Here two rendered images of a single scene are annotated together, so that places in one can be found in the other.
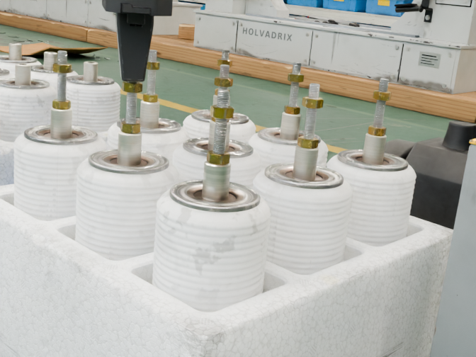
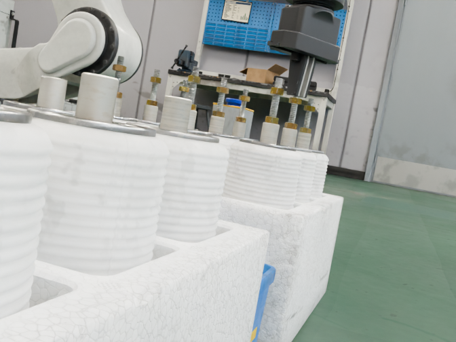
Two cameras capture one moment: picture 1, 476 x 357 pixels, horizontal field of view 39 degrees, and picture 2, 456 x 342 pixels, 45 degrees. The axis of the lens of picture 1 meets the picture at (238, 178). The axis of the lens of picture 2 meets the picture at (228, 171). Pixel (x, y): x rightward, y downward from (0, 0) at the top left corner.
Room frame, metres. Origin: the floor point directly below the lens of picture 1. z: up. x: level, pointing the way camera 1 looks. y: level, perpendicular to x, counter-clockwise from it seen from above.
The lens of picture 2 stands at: (1.04, 0.83, 0.26)
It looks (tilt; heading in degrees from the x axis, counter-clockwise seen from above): 4 degrees down; 245
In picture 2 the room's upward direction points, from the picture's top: 10 degrees clockwise
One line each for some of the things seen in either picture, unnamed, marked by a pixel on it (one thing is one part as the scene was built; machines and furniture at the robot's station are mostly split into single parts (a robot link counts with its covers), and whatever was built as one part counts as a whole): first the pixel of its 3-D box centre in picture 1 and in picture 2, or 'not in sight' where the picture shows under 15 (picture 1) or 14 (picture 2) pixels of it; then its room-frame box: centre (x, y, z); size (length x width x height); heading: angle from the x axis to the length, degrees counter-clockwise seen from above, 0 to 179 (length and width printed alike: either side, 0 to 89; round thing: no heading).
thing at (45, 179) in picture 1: (59, 216); (255, 213); (0.70, 0.19, 0.16); 0.10 x 0.10 x 0.18
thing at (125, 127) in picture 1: (130, 127); (290, 125); (0.62, 0.10, 0.29); 0.02 x 0.02 x 0.01; 20
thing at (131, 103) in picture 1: (131, 108); (292, 114); (0.62, 0.10, 0.30); 0.01 x 0.01 x 0.08
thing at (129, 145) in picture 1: (129, 149); (288, 139); (0.62, 0.10, 0.26); 0.02 x 0.02 x 0.03
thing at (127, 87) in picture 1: (132, 86); (295, 100); (0.62, 0.10, 0.32); 0.02 x 0.02 x 0.01; 20
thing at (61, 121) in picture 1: (61, 123); (269, 136); (0.70, 0.19, 0.26); 0.02 x 0.02 x 0.03
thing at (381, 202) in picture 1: (360, 239); not in sight; (0.71, -0.14, 0.16); 0.10 x 0.10 x 0.18
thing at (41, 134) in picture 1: (61, 135); (267, 145); (0.70, 0.19, 0.25); 0.08 x 0.08 x 0.01
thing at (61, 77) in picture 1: (61, 87); (274, 106); (0.70, 0.19, 0.30); 0.01 x 0.01 x 0.08
